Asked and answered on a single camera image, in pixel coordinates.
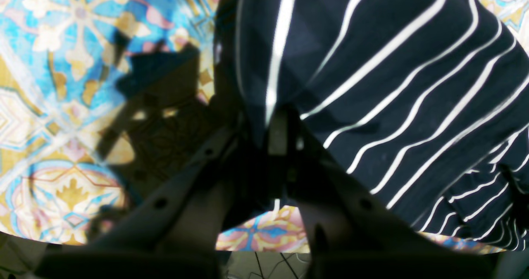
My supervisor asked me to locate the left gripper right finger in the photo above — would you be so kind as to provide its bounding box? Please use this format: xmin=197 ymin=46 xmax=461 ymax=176
xmin=269 ymin=107 xmax=493 ymax=279

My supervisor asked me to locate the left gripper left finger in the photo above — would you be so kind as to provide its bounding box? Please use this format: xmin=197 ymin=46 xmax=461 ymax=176
xmin=33 ymin=122 xmax=272 ymax=279

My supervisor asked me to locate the navy white striped T-shirt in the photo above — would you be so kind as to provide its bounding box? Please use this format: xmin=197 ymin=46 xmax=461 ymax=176
xmin=215 ymin=0 xmax=528 ymax=251

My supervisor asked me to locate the patterned tile tablecloth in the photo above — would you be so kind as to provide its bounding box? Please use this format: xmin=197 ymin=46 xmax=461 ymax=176
xmin=0 ymin=0 xmax=529 ymax=255

